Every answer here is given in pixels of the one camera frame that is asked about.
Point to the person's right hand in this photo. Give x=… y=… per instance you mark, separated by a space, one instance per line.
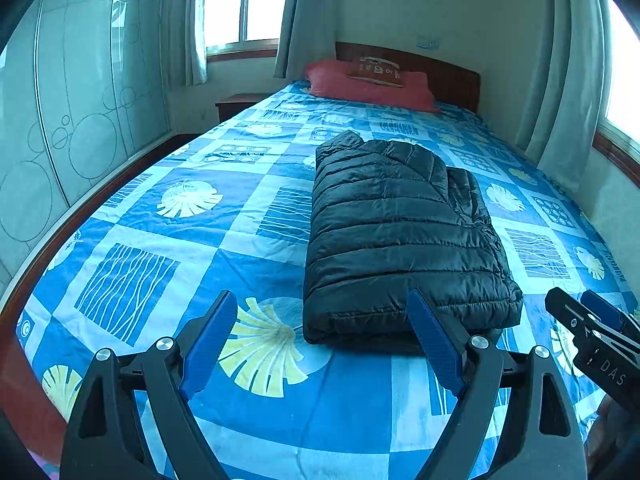
x=607 y=425

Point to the bright window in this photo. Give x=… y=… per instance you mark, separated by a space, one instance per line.
x=625 y=70
x=245 y=5

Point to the wooden nightstand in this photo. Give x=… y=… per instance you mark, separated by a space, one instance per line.
x=237 y=106

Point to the white wall socket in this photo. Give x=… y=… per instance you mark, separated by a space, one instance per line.
x=428 y=42

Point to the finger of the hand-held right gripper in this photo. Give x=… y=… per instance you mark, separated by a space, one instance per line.
x=567 y=307
x=607 y=312

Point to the black puffer jacket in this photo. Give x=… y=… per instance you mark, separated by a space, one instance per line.
x=400 y=240

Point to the brown printed cushion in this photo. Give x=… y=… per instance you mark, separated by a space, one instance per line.
x=376 y=71

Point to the grey curtain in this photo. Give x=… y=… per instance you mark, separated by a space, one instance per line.
x=192 y=25
x=560 y=70
x=305 y=15

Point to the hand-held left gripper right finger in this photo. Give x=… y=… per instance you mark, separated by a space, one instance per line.
x=435 y=340

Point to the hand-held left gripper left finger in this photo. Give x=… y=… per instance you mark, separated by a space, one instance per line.
x=210 y=345

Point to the red pillow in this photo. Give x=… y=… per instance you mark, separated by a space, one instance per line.
x=370 y=92

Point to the glass door wardrobe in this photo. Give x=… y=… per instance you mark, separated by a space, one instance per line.
x=75 y=110

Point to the blue patterned bed sheet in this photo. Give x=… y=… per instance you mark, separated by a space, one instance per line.
x=175 y=260

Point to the wooden window sill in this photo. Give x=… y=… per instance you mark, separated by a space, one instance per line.
x=242 y=52
x=617 y=155

